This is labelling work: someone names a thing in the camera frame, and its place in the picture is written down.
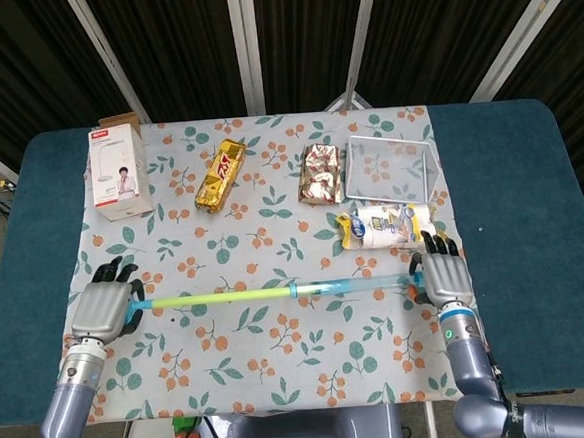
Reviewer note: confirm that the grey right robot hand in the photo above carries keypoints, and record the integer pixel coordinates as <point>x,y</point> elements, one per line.
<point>446,278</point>

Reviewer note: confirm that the white table leg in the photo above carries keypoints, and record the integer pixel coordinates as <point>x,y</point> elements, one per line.
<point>432,427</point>

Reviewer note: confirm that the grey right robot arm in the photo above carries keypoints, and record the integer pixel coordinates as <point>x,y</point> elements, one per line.
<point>475,361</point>

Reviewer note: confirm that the grey robot torso base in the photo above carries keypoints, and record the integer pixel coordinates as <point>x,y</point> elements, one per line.
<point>307,436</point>

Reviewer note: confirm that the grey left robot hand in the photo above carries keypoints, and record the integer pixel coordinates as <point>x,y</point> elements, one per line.
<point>103,310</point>

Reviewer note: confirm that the white stand leg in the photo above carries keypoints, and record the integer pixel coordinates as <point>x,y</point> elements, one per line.
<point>349,94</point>

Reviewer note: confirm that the pack of white paper cups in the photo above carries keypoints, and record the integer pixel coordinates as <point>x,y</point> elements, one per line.
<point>382,225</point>

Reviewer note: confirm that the floral orange fruit tablecloth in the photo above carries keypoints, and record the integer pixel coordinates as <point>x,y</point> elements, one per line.
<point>282,360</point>

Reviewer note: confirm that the green blue water pump toy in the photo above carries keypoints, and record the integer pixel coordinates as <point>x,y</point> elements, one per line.
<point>227,297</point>

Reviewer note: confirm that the gold and red foil snack bag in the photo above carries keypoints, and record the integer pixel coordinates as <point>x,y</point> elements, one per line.
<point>319,177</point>

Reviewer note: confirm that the gold biscuit package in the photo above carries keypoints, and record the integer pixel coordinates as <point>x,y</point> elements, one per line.
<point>221,176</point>

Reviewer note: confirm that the white desk lamp box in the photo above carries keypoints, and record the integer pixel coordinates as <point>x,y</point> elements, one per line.
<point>119,181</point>

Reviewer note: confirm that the brown cardboard box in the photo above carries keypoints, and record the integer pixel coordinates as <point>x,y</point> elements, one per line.
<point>122,119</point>

